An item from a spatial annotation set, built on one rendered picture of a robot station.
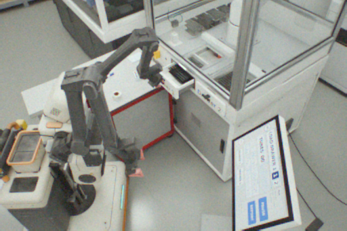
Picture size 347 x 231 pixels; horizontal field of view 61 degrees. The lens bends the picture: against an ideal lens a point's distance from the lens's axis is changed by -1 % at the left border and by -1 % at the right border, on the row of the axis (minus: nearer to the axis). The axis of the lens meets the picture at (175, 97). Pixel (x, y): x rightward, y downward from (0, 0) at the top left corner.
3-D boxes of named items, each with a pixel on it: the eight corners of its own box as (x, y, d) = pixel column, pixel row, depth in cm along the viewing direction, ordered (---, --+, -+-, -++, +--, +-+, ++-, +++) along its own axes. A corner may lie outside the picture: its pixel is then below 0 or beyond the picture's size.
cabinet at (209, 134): (224, 187, 244) (235, 128, 187) (156, 114, 304) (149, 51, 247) (297, 132, 282) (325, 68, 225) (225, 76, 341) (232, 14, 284)
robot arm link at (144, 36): (137, 21, 138) (144, 38, 136) (155, 27, 149) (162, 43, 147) (83, 70, 161) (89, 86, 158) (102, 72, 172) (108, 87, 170)
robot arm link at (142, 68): (143, 28, 146) (150, 46, 143) (153, 26, 148) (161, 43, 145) (134, 68, 185) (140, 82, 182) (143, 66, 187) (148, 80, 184)
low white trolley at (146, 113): (123, 170, 259) (105, 113, 205) (93, 126, 295) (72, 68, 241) (176, 137, 282) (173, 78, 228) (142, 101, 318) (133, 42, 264)
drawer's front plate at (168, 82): (176, 99, 204) (176, 88, 196) (154, 77, 221) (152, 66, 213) (178, 98, 205) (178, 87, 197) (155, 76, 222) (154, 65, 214)
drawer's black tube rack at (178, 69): (183, 87, 210) (182, 80, 205) (169, 74, 220) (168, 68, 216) (207, 74, 219) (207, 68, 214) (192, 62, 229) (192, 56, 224)
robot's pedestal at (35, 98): (61, 172, 260) (28, 116, 206) (51, 148, 278) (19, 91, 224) (93, 156, 270) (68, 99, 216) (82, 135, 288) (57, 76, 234)
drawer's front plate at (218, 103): (223, 117, 192) (224, 106, 184) (195, 92, 208) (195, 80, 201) (225, 116, 192) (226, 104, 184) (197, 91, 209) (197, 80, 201)
